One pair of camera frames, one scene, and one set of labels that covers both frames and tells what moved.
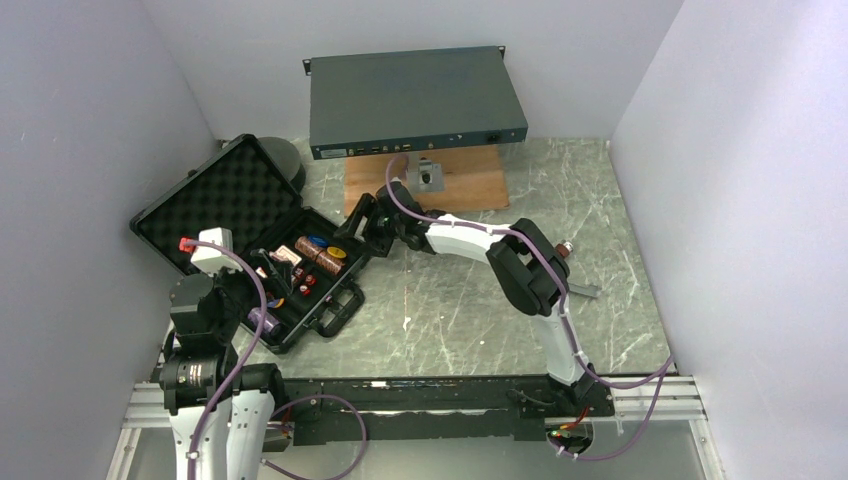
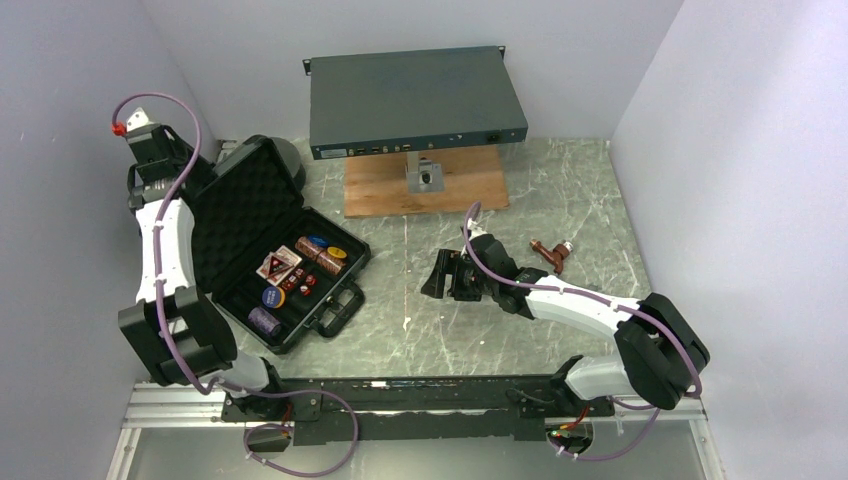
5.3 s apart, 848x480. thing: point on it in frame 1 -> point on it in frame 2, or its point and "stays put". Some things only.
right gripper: [379, 247] -> [447, 262]
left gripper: [276, 279] -> [205, 167]
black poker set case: [242, 209] stays put
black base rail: [379, 410] stays put
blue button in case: [318, 240] stays put
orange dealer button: [336, 252] stays put
